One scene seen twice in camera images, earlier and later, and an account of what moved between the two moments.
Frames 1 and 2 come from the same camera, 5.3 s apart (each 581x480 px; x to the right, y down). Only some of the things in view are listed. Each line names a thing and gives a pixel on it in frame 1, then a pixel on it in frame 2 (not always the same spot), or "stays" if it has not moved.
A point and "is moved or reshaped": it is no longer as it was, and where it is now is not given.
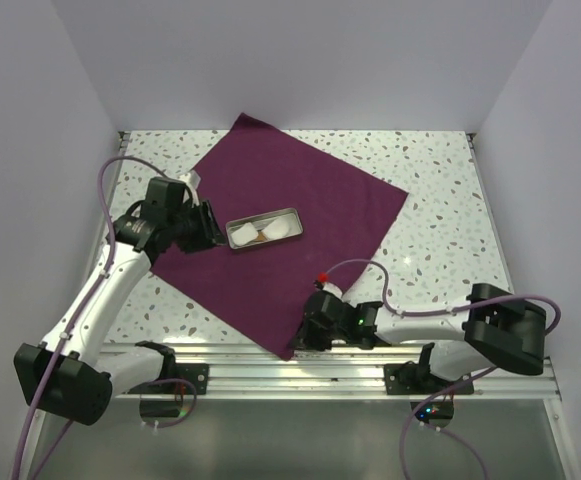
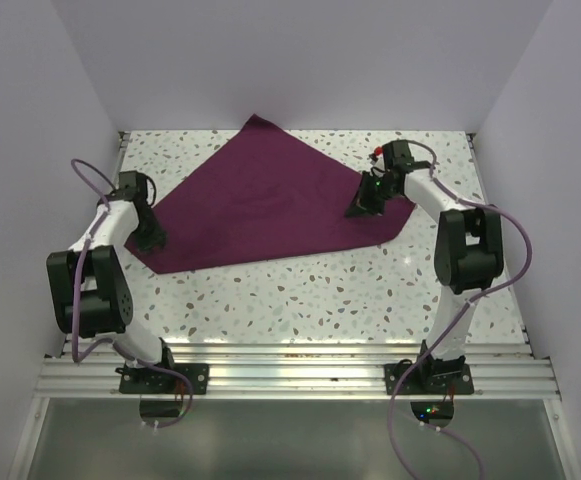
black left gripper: x=200 y=242 -> x=157 y=237
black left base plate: x=198 y=374 stays
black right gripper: x=306 y=340 -> x=363 y=205
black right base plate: x=416 y=378 stays
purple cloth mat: x=261 y=290 is moved or reshaped
